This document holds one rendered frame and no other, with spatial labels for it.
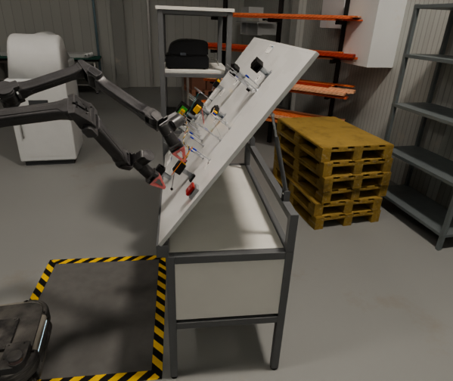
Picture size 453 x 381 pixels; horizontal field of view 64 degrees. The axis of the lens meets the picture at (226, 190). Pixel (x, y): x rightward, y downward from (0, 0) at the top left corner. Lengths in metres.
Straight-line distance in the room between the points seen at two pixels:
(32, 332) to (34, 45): 3.60
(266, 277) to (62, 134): 3.77
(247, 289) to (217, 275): 0.18
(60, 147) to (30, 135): 0.36
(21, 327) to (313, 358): 1.64
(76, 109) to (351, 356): 2.00
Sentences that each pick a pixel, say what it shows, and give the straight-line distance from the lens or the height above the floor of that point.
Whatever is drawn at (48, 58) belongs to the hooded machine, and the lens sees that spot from 5.04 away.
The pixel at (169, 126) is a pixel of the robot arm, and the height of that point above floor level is 1.32.
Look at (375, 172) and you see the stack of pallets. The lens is 3.69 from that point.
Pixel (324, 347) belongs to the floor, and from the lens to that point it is 2.48.
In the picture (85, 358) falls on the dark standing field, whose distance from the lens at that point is 2.42.
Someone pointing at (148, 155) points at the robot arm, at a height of 1.21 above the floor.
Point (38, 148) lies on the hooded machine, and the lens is 5.17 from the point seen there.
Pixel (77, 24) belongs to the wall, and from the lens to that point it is 10.90.
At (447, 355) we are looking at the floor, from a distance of 2.74.
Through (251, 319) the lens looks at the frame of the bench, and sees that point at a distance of 1.98.
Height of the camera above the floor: 1.78
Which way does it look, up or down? 25 degrees down
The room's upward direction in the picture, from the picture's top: 2 degrees clockwise
